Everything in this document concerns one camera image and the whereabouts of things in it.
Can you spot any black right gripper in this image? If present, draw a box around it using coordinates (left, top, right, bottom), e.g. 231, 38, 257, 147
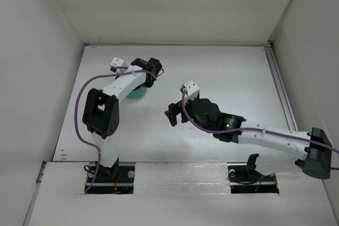
164, 94, 213, 133

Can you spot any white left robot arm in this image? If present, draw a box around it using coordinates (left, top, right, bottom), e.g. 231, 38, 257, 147
82, 57, 163, 182

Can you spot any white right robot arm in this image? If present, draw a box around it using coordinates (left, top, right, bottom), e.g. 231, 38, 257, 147
165, 98, 334, 180

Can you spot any teal round desk organizer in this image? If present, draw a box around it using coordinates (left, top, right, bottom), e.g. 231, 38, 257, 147
126, 87, 147, 100

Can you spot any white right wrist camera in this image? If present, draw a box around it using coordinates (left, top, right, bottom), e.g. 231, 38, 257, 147
180, 79, 200, 102

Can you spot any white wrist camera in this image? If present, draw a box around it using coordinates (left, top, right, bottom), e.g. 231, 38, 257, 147
180, 79, 200, 102
110, 57, 129, 74

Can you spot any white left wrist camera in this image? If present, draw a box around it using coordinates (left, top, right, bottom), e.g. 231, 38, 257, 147
110, 57, 129, 74

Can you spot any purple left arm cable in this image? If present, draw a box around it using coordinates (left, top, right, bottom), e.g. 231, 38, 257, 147
74, 66, 157, 194

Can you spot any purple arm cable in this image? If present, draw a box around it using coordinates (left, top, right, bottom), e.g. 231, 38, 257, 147
74, 66, 157, 194
181, 89, 339, 187

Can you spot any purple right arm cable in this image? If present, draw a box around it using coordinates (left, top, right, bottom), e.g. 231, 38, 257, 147
181, 89, 339, 187

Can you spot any aluminium side rail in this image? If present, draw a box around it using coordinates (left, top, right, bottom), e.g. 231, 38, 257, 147
263, 41, 299, 131

